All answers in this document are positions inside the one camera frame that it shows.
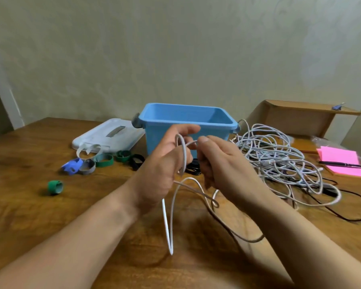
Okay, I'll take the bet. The white cable strap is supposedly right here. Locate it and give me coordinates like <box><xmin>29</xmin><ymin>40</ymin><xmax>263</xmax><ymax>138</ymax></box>
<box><xmin>76</xmin><ymin>142</ymin><xmax>101</xmax><ymax>160</ymax></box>

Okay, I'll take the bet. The black pen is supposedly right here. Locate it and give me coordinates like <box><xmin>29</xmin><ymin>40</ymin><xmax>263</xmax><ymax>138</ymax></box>
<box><xmin>318</xmin><ymin>161</ymin><xmax>361</xmax><ymax>170</ymax></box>

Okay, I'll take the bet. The rolled green cable strap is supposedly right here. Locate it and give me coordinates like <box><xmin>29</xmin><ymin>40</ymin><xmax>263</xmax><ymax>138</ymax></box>
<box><xmin>47</xmin><ymin>180</ymin><xmax>64</xmax><ymax>196</ymax></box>

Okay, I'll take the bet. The clear plastic bag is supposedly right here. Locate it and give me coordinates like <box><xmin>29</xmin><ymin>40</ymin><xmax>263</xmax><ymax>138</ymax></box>
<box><xmin>310</xmin><ymin>135</ymin><xmax>345</xmax><ymax>148</ymax></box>

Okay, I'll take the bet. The blue plastic storage bin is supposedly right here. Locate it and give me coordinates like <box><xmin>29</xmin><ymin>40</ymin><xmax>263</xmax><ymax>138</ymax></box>
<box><xmin>132</xmin><ymin>103</ymin><xmax>241</xmax><ymax>157</ymax></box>

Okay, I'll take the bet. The black cable strap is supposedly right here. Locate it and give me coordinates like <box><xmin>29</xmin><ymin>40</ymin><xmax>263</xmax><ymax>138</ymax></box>
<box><xmin>185</xmin><ymin>158</ymin><xmax>202</xmax><ymax>176</ymax></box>
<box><xmin>129</xmin><ymin>154</ymin><xmax>146</xmax><ymax>171</ymax></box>

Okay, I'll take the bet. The white plastic bin lid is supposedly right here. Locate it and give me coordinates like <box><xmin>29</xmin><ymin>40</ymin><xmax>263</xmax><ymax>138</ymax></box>
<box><xmin>72</xmin><ymin>118</ymin><xmax>146</xmax><ymax>154</ymax></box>

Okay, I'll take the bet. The brown cardboard box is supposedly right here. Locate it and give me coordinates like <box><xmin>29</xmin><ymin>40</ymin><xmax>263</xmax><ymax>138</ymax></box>
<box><xmin>246</xmin><ymin>100</ymin><xmax>361</xmax><ymax>154</ymax></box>

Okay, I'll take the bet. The white charging cable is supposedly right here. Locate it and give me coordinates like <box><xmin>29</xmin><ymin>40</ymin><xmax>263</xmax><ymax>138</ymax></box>
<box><xmin>162</xmin><ymin>134</ymin><xmax>265</xmax><ymax>256</ymax></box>

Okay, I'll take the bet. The pink sticky note pad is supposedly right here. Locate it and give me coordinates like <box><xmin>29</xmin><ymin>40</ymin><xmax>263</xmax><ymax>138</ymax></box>
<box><xmin>316</xmin><ymin>146</ymin><xmax>361</xmax><ymax>180</ymax></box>

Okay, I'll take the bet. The black cable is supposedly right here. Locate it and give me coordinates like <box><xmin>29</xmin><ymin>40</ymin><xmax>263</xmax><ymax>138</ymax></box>
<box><xmin>299</xmin><ymin>177</ymin><xmax>361</xmax><ymax>223</ymax></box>

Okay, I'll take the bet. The person's left hand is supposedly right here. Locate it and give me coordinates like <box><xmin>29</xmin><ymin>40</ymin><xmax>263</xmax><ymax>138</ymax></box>
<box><xmin>123</xmin><ymin>124</ymin><xmax>201</xmax><ymax>214</ymax></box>

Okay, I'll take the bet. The grey cable strap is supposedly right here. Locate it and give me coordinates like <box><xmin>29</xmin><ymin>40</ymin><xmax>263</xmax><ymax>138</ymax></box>
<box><xmin>78</xmin><ymin>159</ymin><xmax>96</xmax><ymax>175</ymax></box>

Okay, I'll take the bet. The pile of tangled white cables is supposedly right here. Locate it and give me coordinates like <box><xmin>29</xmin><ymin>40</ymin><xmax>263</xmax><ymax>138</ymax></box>
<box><xmin>231</xmin><ymin>119</ymin><xmax>342</xmax><ymax>210</ymax></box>

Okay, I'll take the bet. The person's right hand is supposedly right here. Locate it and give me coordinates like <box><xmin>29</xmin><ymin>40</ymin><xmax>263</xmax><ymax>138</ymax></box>
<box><xmin>197</xmin><ymin>135</ymin><xmax>272</xmax><ymax>213</ymax></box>

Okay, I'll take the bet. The person's left forearm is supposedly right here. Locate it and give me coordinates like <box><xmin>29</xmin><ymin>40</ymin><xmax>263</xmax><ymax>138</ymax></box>
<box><xmin>0</xmin><ymin>185</ymin><xmax>151</xmax><ymax>289</ymax></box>

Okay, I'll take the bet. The person's right forearm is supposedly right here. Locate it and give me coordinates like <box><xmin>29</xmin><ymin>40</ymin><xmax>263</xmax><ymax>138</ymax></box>
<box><xmin>246</xmin><ymin>198</ymin><xmax>361</xmax><ymax>289</ymax></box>

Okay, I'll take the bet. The blue cable strap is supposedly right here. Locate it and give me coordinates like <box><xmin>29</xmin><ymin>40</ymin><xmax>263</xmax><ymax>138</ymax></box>
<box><xmin>61</xmin><ymin>158</ymin><xmax>83</xmax><ymax>176</ymax></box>

